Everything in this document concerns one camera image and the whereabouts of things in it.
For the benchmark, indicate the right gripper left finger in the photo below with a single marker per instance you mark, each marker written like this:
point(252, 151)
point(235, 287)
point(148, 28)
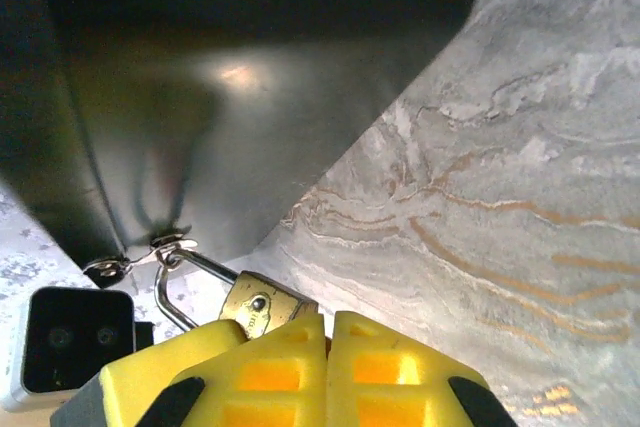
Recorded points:
point(270, 377)

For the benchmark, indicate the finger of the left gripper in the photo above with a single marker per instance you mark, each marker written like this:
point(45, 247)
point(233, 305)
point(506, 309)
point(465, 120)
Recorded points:
point(150, 367)

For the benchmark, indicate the starry night painted box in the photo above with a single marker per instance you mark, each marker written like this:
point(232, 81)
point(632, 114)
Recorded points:
point(225, 97)

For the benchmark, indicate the brass padlock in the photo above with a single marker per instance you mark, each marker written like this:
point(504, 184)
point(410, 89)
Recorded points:
point(265, 304)

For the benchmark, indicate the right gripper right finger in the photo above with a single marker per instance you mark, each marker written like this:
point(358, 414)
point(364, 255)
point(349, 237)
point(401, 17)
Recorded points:
point(400, 377)

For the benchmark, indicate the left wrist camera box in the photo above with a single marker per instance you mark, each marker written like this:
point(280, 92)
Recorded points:
point(75, 342)

